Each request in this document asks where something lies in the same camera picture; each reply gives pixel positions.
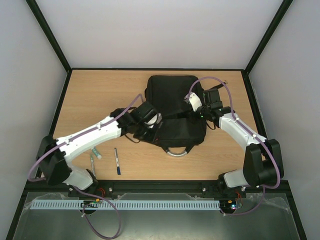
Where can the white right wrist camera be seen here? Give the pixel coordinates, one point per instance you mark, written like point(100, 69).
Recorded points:
point(193, 100)

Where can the blue white marker pen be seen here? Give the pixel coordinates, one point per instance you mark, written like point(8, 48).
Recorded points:
point(117, 161)

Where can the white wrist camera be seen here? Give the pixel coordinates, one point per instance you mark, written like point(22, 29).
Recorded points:
point(193, 100)
point(154, 121)

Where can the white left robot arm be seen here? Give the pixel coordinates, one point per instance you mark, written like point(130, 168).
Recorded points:
point(55, 155)

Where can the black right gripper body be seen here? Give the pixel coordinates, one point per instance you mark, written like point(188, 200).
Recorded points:
point(198, 111)

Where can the black student backpack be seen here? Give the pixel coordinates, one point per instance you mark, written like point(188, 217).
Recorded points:
point(178, 134)

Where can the black enclosure frame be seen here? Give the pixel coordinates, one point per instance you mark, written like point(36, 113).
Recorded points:
point(157, 186)

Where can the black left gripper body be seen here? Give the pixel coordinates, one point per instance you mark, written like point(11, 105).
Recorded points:
point(142, 134)

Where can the light blue cable duct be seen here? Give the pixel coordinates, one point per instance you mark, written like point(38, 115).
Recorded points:
point(64, 204)

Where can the white green glue stick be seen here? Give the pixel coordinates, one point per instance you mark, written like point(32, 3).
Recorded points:
point(96, 153)

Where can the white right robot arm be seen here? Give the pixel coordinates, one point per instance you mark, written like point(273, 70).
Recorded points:
point(262, 164)

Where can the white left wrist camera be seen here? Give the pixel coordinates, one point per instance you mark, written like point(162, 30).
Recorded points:
point(154, 121)

